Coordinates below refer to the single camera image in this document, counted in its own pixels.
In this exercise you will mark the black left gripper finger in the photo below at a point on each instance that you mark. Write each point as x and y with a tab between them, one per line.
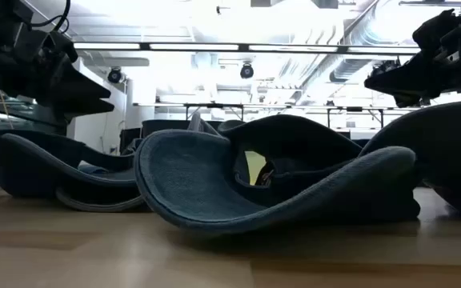
88	109
78	90

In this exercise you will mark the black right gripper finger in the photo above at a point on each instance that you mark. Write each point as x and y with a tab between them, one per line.
406	82
412	101

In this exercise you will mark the grey denim cap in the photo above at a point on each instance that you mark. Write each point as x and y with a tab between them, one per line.
446	152
34	172

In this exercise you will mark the teal blue plastic bin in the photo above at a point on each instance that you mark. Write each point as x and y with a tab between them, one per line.
162	126

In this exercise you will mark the dark blue denim cap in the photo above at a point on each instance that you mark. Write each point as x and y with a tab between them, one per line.
190	180
230	125

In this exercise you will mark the black round ceiling lamp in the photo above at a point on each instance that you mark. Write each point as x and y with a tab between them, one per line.
247	70
114	75

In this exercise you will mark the black-legged background table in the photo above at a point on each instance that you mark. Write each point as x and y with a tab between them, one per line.
354	109
214	105

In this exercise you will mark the long ceiling light strip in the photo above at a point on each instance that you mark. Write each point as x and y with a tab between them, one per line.
194	46

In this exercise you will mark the yellow plastic bin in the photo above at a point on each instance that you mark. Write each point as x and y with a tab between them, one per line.
254	164

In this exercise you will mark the silver ventilation duct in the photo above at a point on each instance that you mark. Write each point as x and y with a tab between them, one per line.
346	70

